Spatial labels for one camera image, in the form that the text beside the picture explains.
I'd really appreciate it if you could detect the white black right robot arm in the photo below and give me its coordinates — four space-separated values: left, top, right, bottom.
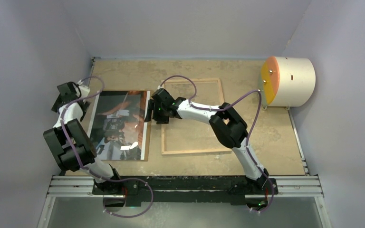
144 87 273 193

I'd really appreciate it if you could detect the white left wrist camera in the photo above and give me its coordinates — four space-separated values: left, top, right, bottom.
77 80 90 98

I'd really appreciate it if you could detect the brown backing board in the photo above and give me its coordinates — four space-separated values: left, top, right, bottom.
87 90 153 162

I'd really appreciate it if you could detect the glossy printed photo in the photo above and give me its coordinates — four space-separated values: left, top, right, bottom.
87 90 151 161

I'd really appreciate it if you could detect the wooden picture frame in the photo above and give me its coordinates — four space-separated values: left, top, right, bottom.
161 78 231 156

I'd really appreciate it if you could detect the white cylinder orange disc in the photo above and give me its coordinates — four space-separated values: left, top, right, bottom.
258 56 316 109

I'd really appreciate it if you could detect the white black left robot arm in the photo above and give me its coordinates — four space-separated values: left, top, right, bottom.
43 82 123 194

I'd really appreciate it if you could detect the black aluminium mounting rail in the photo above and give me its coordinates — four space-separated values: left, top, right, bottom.
47 176 323 208

